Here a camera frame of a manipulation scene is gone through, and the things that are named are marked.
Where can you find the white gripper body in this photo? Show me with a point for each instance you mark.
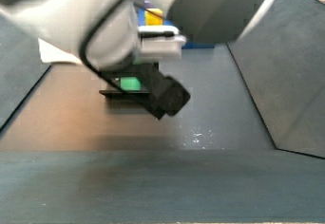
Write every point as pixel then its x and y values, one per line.
pixel 159 44

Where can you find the long green cylinder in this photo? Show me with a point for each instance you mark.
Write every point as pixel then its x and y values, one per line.
pixel 130 84

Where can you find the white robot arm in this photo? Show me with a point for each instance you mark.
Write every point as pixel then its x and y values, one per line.
pixel 61 22

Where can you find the blue peg board block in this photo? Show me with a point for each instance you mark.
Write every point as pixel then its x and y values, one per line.
pixel 188 45

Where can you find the black curved cradle fixture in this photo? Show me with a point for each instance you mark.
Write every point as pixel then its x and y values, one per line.
pixel 135 70

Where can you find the yellow notched block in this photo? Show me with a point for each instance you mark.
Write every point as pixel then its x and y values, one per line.
pixel 152 17

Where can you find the purple rectangular block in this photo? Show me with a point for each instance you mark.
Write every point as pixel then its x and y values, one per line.
pixel 147 4

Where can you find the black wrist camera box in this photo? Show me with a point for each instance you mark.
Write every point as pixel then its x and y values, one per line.
pixel 167 96

